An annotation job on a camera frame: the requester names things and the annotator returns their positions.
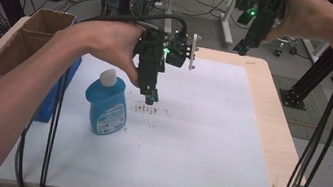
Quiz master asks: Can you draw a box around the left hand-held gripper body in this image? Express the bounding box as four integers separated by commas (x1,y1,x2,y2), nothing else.
126,23,204,104

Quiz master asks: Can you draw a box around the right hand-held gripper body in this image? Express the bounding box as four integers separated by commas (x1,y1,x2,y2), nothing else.
228,0,289,54

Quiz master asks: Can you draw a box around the blue detergent bottle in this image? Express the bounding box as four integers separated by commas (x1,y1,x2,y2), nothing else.
78,64,134,139

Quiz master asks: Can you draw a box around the cardboard box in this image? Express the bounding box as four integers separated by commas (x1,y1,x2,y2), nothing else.
0,0,91,128

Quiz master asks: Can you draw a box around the person's right hand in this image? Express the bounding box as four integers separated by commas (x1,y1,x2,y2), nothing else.
261,0,333,56

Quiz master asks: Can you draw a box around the person's left hand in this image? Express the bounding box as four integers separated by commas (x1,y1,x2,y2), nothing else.
51,11,150,89

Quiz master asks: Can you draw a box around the white metal stand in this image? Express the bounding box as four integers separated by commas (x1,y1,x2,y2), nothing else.
215,0,242,48

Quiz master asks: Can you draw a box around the stool base with casters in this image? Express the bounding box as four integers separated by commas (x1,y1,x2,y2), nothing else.
272,34,301,60

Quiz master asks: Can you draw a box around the white table mat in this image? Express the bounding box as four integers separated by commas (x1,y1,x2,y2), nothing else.
0,28,299,187

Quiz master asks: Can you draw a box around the grey floor mat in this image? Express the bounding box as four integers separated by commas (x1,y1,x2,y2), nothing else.
262,74,333,147

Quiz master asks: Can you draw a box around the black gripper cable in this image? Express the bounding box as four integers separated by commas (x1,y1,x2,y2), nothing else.
37,0,191,187

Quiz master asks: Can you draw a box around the black cable bundle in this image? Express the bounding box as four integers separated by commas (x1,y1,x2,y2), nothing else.
260,60,333,187

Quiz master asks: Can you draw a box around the thin black cable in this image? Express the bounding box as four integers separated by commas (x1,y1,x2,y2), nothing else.
10,113,39,187

